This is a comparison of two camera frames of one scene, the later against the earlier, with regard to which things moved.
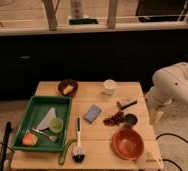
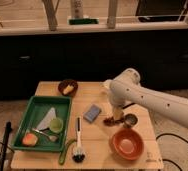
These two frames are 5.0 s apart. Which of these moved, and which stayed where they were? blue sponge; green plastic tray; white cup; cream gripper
Moved: cream gripper
Stayed: blue sponge; white cup; green plastic tray
